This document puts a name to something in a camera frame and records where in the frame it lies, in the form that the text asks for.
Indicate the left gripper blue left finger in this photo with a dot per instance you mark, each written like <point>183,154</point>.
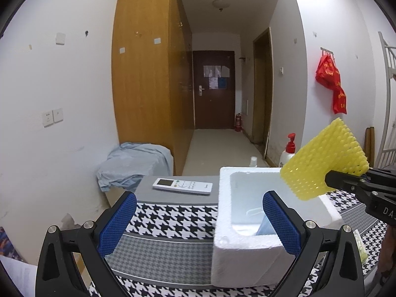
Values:
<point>58,274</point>

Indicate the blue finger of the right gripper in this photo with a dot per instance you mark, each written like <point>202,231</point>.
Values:
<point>346,182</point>

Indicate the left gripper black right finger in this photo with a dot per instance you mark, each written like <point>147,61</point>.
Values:
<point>341,272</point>

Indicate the green snack packet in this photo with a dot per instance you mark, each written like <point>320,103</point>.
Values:
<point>361,247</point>

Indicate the white styrofoam box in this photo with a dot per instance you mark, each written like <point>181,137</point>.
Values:
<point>242,259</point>

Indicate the white metal bed ladder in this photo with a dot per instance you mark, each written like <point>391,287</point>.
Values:
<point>386,153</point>

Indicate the white red pump bottle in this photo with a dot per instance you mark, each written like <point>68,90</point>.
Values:
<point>289,151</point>

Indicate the houndstooth patterned table cloth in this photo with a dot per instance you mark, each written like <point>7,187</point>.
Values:
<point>190,245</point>

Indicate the grey blue cloth heap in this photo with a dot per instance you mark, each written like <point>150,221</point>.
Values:
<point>127,164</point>

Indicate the red hanging bag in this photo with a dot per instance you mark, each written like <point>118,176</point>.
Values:
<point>328,75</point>

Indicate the white remote control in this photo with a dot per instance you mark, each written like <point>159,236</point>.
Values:
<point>183,186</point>

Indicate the red fire extinguisher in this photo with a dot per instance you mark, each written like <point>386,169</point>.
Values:
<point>238,122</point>

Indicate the wooden side door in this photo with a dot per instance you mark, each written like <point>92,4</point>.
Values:
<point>263,90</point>

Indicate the dark brown entrance door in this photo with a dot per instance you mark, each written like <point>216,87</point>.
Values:
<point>214,81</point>

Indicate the wooden wardrobe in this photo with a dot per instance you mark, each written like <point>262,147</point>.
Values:
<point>151,67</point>

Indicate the ceiling lamp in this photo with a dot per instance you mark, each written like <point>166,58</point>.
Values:
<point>220,4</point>

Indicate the white wall socket pair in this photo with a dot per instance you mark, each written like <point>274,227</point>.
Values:
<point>52,117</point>

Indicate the white wall switch plate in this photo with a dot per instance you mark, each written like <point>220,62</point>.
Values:
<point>60,39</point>

